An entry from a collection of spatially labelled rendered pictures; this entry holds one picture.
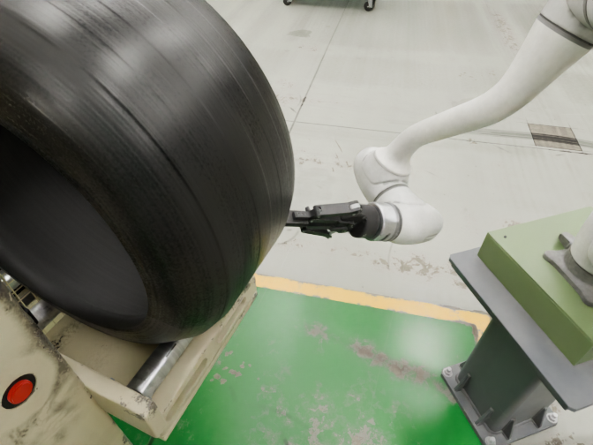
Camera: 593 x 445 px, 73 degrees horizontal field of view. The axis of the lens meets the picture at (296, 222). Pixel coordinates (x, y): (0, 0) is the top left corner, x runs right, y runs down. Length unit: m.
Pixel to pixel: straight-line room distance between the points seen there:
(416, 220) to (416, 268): 1.23
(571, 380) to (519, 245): 0.36
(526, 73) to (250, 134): 0.49
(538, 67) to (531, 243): 0.64
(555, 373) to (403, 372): 0.75
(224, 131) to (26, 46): 0.20
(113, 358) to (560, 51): 0.99
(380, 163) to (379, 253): 1.23
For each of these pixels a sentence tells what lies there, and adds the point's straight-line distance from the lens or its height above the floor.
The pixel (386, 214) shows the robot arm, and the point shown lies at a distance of 0.89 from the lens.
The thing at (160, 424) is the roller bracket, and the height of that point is 0.88.
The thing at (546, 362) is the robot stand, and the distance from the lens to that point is 1.21.
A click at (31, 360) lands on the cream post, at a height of 1.09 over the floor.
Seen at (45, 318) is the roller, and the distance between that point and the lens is 0.94.
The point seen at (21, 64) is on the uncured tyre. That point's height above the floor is 1.43.
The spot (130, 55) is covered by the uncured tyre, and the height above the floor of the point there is 1.42.
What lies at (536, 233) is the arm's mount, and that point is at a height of 0.75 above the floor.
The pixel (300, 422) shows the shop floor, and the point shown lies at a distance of 1.68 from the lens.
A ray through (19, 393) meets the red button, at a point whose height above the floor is 1.06.
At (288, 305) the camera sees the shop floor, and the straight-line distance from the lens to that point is 1.93.
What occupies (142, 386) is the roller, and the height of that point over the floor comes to 0.92.
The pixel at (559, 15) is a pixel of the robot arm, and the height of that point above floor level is 1.39.
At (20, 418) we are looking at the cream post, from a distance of 0.70.
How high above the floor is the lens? 1.58
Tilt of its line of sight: 43 degrees down
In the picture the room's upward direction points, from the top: straight up
